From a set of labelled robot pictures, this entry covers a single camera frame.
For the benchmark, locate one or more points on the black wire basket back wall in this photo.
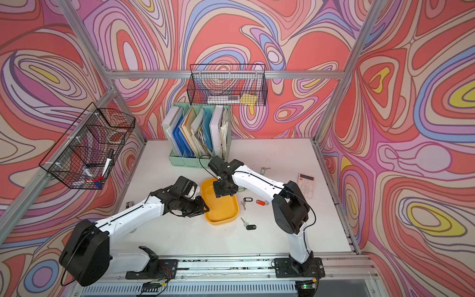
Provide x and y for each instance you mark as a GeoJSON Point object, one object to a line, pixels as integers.
{"type": "Point", "coordinates": [225, 83]}

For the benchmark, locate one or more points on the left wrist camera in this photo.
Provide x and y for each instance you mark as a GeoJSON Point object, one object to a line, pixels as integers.
{"type": "Point", "coordinates": [185, 187]}

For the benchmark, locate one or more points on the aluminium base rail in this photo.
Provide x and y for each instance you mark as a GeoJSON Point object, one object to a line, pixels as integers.
{"type": "Point", "coordinates": [333, 275]}

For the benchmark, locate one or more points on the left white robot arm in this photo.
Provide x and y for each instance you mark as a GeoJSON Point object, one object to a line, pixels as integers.
{"type": "Point", "coordinates": [88, 254]}

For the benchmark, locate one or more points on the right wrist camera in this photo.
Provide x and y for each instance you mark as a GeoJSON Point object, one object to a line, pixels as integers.
{"type": "Point", "coordinates": [217, 165]}

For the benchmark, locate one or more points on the yellow storage tray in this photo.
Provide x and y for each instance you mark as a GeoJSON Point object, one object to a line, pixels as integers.
{"type": "Point", "coordinates": [222, 210]}

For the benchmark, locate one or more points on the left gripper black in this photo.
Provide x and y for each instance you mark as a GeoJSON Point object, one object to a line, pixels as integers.
{"type": "Point", "coordinates": [200, 207]}

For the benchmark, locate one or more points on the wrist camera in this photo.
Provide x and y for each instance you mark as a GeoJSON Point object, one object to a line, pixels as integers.
{"type": "Point", "coordinates": [185, 187]}
{"type": "Point", "coordinates": [217, 165]}

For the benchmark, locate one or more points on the marker pen in basket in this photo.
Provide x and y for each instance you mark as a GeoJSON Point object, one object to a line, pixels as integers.
{"type": "Point", "coordinates": [109, 159]}

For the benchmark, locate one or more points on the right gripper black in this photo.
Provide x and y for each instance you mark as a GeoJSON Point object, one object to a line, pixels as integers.
{"type": "Point", "coordinates": [218, 192]}

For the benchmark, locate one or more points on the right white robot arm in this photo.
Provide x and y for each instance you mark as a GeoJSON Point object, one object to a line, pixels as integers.
{"type": "Point", "coordinates": [290, 210]}

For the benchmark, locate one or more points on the yellow sticky notes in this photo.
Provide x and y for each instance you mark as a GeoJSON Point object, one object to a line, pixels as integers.
{"type": "Point", "coordinates": [248, 99]}

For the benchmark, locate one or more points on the black wire basket wall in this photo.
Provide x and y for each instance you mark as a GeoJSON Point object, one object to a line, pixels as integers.
{"type": "Point", "coordinates": [78, 164]}
{"type": "Point", "coordinates": [225, 83]}

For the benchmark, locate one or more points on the documents and folders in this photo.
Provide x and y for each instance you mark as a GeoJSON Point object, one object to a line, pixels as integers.
{"type": "Point", "coordinates": [196, 130]}

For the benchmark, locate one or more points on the black wire basket left wall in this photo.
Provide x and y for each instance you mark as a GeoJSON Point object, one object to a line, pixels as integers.
{"type": "Point", "coordinates": [78, 164]}

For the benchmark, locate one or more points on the green file organizer rack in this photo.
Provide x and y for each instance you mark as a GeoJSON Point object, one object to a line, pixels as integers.
{"type": "Point", "coordinates": [198, 135]}

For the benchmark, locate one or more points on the orange red tag key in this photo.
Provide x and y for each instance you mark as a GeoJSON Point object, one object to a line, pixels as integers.
{"type": "Point", "coordinates": [262, 202]}

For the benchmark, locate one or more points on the light green tag key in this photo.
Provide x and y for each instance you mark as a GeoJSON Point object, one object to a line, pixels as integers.
{"type": "Point", "coordinates": [263, 170]}

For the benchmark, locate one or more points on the pink calculator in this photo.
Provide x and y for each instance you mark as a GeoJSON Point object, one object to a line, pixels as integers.
{"type": "Point", "coordinates": [306, 185]}

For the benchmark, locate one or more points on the black tag key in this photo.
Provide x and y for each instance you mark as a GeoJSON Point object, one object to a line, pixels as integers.
{"type": "Point", "coordinates": [248, 226]}
{"type": "Point", "coordinates": [245, 201]}

